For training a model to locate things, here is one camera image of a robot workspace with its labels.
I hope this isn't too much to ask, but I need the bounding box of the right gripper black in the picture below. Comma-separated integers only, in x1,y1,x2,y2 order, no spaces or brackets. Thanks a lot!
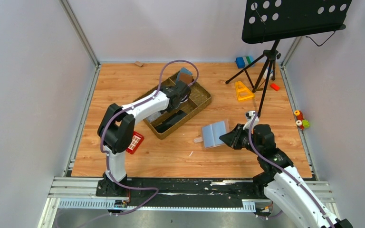
219,123,261,156

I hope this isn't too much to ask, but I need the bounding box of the pink card holder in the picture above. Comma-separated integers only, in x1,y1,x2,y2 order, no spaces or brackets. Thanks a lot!
193,119,229,149

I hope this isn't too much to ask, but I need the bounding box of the black card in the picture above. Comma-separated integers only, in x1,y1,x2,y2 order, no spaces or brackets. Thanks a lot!
155,110,187,133

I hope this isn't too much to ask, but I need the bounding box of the white patterned card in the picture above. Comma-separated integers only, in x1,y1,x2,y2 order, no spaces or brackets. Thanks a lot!
146,112,162,123

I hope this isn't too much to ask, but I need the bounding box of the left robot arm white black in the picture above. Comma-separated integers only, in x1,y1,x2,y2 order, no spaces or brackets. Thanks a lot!
96,81,191,196

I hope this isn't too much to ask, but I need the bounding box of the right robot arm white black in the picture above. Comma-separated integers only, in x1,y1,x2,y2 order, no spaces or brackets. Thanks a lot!
220,124,352,228

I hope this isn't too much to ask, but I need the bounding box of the blue card wallet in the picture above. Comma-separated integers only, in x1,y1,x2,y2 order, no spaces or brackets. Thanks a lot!
175,67,192,82

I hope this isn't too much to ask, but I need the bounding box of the brown leather wallet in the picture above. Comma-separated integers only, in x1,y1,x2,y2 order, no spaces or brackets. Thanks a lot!
178,73,194,85

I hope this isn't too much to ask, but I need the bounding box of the woven olive divided tray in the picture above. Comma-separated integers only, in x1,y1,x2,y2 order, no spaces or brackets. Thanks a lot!
143,82,212,140

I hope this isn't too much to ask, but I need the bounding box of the small cardboard piece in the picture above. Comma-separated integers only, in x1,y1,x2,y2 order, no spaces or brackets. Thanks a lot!
134,61,144,67

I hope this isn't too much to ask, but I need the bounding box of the yellow triangular toy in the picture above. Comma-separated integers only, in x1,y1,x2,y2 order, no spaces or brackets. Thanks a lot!
234,81,255,102

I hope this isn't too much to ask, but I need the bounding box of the red box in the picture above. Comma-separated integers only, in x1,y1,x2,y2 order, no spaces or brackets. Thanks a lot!
126,131,144,154

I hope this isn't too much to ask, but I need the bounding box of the small red block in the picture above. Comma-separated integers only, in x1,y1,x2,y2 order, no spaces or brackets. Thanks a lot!
270,83,280,91

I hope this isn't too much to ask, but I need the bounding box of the orange red toy piece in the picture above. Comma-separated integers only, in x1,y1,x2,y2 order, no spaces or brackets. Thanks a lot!
294,110,304,121

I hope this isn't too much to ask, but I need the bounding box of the blue green block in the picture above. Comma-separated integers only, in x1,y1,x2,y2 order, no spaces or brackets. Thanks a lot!
235,56,254,69

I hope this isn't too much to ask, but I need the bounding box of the green red toy piece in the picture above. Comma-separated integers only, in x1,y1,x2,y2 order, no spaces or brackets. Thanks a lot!
296,119,310,130

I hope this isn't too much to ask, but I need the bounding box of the black music stand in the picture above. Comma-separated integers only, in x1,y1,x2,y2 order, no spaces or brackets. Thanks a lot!
238,0,352,116

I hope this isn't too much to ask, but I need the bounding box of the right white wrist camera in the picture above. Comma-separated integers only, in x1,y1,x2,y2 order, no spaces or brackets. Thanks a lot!
243,111,259,130

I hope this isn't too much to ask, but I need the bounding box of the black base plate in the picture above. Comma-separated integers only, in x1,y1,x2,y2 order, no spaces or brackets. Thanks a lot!
96,177,270,208

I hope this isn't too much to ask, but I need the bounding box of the aluminium frame rail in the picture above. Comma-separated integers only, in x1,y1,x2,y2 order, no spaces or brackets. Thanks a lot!
48,177,334,212

